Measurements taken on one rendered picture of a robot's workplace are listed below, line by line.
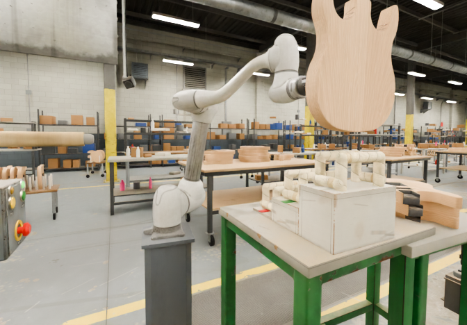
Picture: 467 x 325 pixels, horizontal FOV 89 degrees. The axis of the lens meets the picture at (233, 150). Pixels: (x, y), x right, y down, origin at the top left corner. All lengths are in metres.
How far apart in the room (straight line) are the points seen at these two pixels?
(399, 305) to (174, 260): 1.01
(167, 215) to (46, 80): 10.95
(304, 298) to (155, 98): 11.49
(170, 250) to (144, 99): 10.68
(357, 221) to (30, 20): 0.86
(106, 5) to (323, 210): 0.70
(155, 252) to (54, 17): 1.16
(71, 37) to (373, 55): 0.79
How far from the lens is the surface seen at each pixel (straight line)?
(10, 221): 0.92
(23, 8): 0.54
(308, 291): 0.74
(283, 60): 1.09
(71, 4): 0.54
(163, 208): 1.40
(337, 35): 0.81
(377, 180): 0.88
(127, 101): 11.76
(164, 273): 1.48
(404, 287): 1.14
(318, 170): 0.80
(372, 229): 0.87
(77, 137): 0.63
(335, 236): 0.76
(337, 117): 0.77
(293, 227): 0.88
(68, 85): 11.93
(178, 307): 1.60
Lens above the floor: 1.26
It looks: 3 degrees down
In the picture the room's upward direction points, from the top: straight up
